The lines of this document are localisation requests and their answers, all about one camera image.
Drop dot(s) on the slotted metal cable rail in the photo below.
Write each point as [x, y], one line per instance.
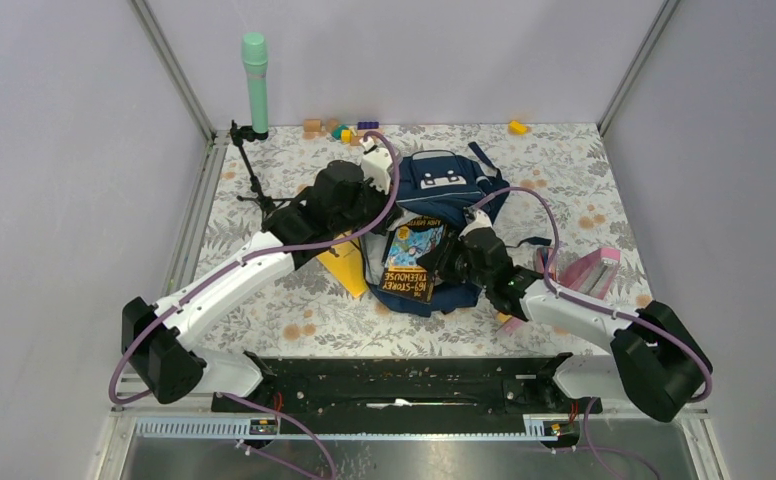
[371, 425]

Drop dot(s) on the yellow block far right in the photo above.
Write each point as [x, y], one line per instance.
[517, 128]

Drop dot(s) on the black tripod stand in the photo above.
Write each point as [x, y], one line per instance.
[239, 135]

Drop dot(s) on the yellow book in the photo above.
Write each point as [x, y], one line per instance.
[345, 263]

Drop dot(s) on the green microphone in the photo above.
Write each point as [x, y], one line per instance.
[254, 55]

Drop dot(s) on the pink highlighter pen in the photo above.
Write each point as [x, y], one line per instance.
[510, 327]

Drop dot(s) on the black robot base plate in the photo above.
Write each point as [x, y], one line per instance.
[505, 385]

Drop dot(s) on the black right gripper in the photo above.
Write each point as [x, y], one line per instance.
[439, 259]

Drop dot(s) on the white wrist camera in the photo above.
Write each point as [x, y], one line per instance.
[479, 227]
[377, 163]

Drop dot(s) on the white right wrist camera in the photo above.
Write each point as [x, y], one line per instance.
[479, 227]

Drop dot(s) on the teal toy block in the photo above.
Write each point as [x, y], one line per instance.
[339, 132]

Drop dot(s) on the colourful treehouse storey book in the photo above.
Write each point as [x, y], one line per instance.
[402, 275]

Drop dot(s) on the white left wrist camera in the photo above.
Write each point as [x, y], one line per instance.
[377, 163]

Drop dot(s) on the pink box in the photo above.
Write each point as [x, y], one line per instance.
[592, 274]

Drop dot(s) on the light wooden cube block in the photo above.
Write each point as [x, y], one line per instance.
[312, 125]

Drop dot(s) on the purple studded toy brick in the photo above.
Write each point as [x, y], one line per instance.
[368, 125]

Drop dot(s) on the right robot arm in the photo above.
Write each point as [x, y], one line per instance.
[649, 358]

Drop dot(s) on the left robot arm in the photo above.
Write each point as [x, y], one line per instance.
[161, 352]

